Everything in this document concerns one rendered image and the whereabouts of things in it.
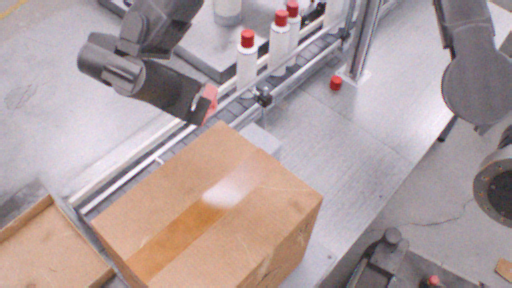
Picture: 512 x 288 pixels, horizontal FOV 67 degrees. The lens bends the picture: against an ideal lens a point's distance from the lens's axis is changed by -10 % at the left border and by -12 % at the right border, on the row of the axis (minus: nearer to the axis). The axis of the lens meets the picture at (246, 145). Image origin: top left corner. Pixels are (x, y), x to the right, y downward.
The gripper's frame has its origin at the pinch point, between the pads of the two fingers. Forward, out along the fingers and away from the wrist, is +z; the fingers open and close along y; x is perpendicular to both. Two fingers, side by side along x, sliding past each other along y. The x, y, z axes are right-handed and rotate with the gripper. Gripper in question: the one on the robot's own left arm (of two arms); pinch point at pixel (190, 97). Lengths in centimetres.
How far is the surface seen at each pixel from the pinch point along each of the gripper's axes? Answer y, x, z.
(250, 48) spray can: 5.9, -15.6, 28.8
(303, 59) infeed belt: 1, -22, 56
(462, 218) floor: -78, 3, 151
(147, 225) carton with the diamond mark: -6.7, 20.4, -9.5
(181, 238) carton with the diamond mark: -12.5, 19.6, -8.8
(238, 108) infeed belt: 6.3, -1.1, 38.7
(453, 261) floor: -81, 22, 135
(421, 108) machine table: -37, -24, 65
